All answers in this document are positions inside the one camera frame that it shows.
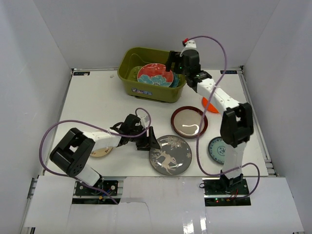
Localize teal scalloped plate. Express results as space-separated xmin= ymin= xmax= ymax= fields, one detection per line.
xmin=130 ymin=65 xmax=186 ymax=89

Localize grey plate with deer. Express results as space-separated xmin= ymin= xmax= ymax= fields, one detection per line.
xmin=149 ymin=135 xmax=193 ymax=176

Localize red plate with teal flower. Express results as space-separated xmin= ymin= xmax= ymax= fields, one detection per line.
xmin=137 ymin=63 xmax=174 ymax=87

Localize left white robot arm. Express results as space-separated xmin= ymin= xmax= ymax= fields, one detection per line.
xmin=49 ymin=114 xmax=160 ymax=195

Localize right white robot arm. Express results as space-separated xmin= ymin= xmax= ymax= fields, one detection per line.
xmin=165 ymin=49 xmax=254 ymax=195

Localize olive green plastic bin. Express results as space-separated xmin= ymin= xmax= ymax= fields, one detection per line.
xmin=117 ymin=47 xmax=186 ymax=103

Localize dark red rimmed plate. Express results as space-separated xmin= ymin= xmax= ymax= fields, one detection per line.
xmin=171 ymin=106 xmax=209 ymax=139

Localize cream plate with small flowers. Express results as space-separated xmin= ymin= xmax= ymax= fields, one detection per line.
xmin=90 ymin=147 xmax=113 ymax=157

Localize orange plastic plate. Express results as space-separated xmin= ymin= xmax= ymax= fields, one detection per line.
xmin=202 ymin=97 xmax=219 ymax=114

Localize blue patterned small plate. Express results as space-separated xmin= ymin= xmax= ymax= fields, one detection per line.
xmin=208 ymin=136 xmax=226 ymax=165

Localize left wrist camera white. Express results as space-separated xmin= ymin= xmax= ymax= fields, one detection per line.
xmin=140 ymin=116 xmax=150 ymax=126

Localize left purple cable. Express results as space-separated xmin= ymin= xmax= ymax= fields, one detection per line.
xmin=39 ymin=108 xmax=152 ymax=205

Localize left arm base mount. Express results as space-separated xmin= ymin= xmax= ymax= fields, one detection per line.
xmin=72 ymin=180 xmax=121 ymax=205

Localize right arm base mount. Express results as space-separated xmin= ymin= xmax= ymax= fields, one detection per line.
xmin=199 ymin=178 xmax=251 ymax=207

